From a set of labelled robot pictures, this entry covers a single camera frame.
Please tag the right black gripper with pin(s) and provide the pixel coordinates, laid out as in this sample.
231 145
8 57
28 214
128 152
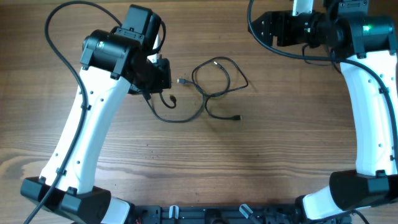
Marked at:
280 21

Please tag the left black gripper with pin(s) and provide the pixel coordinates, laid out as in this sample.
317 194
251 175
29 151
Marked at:
163 82

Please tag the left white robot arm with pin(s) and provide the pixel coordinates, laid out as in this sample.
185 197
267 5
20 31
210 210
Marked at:
114 64

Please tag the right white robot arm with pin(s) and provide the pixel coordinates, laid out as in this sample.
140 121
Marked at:
365 48

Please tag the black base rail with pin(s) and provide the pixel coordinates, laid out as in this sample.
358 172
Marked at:
217 214

